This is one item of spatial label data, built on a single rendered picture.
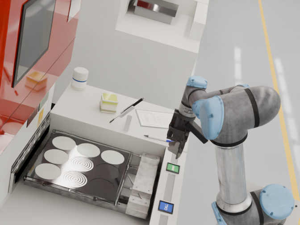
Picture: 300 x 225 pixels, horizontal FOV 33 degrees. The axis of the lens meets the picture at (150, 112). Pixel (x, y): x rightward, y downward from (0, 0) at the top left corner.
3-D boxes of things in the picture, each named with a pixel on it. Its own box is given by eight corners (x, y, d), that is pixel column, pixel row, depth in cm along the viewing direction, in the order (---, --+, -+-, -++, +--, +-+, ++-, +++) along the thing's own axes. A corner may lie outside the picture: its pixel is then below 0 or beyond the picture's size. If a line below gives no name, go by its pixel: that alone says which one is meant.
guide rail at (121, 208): (23, 184, 201) (24, 178, 200) (25, 181, 203) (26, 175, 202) (145, 220, 201) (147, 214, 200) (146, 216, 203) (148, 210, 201)
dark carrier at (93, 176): (26, 177, 194) (27, 175, 194) (54, 132, 224) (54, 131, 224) (113, 202, 194) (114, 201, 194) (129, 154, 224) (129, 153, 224)
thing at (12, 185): (6, 193, 191) (10, 172, 186) (44, 134, 230) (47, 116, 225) (11, 194, 191) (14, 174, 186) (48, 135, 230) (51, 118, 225)
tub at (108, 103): (99, 112, 235) (102, 99, 231) (98, 104, 241) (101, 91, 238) (115, 114, 237) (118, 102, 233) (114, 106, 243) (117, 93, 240)
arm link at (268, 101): (291, 79, 142) (243, 77, 190) (253, 89, 141) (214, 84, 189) (300, 119, 143) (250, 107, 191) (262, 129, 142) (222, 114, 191)
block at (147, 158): (140, 161, 224) (141, 155, 223) (141, 156, 227) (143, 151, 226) (157, 166, 224) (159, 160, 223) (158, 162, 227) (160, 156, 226)
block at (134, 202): (127, 206, 196) (128, 200, 194) (128, 201, 199) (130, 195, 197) (147, 212, 196) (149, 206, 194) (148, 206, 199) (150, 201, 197)
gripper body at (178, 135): (168, 131, 208) (175, 105, 202) (188, 136, 208) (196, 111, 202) (165, 140, 201) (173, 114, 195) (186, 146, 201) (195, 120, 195)
